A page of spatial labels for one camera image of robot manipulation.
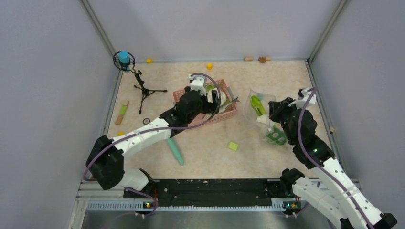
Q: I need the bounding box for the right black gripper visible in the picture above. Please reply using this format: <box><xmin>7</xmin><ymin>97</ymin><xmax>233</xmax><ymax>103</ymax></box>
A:
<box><xmin>268</xmin><ymin>97</ymin><xmax>303</xmax><ymax>145</ymax></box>

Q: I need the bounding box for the teal silicone tool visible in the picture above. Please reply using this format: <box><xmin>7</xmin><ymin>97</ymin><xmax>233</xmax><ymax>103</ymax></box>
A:
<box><xmin>166</xmin><ymin>138</ymin><xmax>184</xmax><ymax>165</ymax></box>

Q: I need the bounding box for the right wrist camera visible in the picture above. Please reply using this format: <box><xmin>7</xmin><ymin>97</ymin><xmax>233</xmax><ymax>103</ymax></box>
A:
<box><xmin>288</xmin><ymin>88</ymin><xmax>317</xmax><ymax>109</ymax></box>

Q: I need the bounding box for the brown wooden piece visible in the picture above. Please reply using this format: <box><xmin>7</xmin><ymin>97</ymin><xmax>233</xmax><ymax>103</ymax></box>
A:
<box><xmin>258</xmin><ymin>57</ymin><xmax>267</xmax><ymax>63</ymax></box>

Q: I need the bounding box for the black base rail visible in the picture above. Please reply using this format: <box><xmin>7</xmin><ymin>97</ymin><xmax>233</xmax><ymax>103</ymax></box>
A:
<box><xmin>143</xmin><ymin>178</ymin><xmax>298</xmax><ymax>208</ymax></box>

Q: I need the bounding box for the white cauliflower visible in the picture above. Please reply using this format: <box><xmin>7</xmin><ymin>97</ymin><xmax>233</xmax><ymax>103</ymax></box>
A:
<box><xmin>207</xmin><ymin>88</ymin><xmax>227</xmax><ymax>106</ymax></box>

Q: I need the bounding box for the small round badge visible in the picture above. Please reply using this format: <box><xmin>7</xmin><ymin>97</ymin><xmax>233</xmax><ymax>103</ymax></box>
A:
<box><xmin>142</xmin><ymin>118</ymin><xmax>150</xmax><ymax>125</ymax></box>

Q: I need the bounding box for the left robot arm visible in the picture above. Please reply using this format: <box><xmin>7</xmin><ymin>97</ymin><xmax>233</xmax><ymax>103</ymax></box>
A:
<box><xmin>85</xmin><ymin>87</ymin><xmax>222</xmax><ymax>197</ymax></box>

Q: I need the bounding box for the clear pink zip bag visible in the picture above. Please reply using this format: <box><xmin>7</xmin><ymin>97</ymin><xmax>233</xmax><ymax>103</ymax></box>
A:
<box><xmin>243</xmin><ymin>89</ymin><xmax>287</xmax><ymax>146</ymax></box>

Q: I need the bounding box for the green celery stalk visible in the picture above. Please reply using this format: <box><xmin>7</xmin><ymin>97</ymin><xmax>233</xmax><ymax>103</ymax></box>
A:
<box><xmin>250</xmin><ymin>95</ymin><xmax>270</xmax><ymax>126</ymax></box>

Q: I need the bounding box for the green square block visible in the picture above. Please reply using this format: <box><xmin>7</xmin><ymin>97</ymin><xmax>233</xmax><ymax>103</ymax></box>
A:
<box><xmin>227</xmin><ymin>141</ymin><xmax>239</xmax><ymax>151</ymax></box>

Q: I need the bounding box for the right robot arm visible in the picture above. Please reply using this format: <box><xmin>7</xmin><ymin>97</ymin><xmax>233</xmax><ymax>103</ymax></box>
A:
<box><xmin>268</xmin><ymin>96</ymin><xmax>397</xmax><ymax>229</ymax></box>

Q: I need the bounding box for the grey toy fish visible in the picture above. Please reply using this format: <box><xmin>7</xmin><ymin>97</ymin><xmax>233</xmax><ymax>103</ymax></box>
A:
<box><xmin>214</xmin><ymin>98</ymin><xmax>239</xmax><ymax>121</ymax></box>

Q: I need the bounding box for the green and wood stick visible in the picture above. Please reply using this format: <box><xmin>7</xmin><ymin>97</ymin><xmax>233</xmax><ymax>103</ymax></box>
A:
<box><xmin>115</xmin><ymin>100</ymin><xmax>129</xmax><ymax>125</ymax></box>

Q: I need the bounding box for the pink plastic basket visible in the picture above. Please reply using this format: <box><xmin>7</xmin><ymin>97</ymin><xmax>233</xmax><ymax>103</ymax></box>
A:
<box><xmin>172</xmin><ymin>79</ymin><xmax>239</xmax><ymax>126</ymax></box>

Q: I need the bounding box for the green bell pepper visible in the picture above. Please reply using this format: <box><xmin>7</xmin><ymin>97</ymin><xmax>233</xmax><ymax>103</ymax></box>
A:
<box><xmin>266</xmin><ymin>127</ymin><xmax>287</xmax><ymax>146</ymax></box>

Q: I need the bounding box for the blue microphone on tripod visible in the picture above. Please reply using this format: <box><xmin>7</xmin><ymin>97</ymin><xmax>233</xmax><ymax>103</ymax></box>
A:
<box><xmin>113</xmin><ymin>51</ymin><xmax>168</xmax><ymax>114</ymax></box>

